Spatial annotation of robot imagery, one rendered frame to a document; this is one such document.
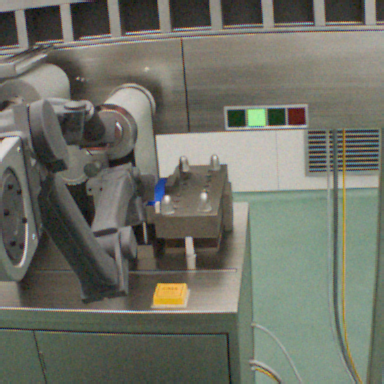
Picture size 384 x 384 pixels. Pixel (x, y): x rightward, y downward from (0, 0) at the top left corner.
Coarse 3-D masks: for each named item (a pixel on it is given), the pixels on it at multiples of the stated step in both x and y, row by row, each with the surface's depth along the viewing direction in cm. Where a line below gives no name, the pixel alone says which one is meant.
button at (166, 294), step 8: (160, 288) 151; (168, 288) 150; (176, 288) 150; (184, 288) 150; (160, 296) 147; (168, 296) 147; (176, 296) 147; (184, 296) 148; (160, 304) 147; (168, 304) 147; (176, 304) 147
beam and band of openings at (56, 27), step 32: (0, 0) 186; (32, 0) 185; (64, 0) 184; (96, 0) 190; (128, 0) 189; (160, 0) 181; (192, 0) 186; (224, 0) 185; (256, 0) 184; (288, 0) 183; (320, 0) 175; (352, 0) 180; (0, 32) 197; (32, 32) 194; (64, 32) 188; (96, 32) 194; (128, 32) 192; (160, 32) 186; (192, 32) 183; (224, 32) 182
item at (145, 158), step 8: (152, 136) 185; (144, 144) 174; (152, 144) 184; (136, 152) 164; (144, 152) 173; (152, 152) 184; (136, 160) 164; (144, 160) 173; (152, 160) 184; (144, 168) 173; (152, 168) 184; (144, 208) 171
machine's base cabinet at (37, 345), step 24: (240, 312) 158; (0, 336) 158; (24, 336) 157; (48, 336) 156; (72, 336) 155; (96, 336) 154; (120, 336) 153; (144, 336) 152; (168, 336) 151; (192, 336) 150; (216, 336) 149; (240, 336) 152; (0, 360) 161; (24, 360) 160; (48, 360) 159; (72, 360) 158; (96, 360) 156; (120, 360) 155; (144, 360) 155; (168, 360) 154; (192, 360) 153; (216, 360) 152; (240, 360) 152
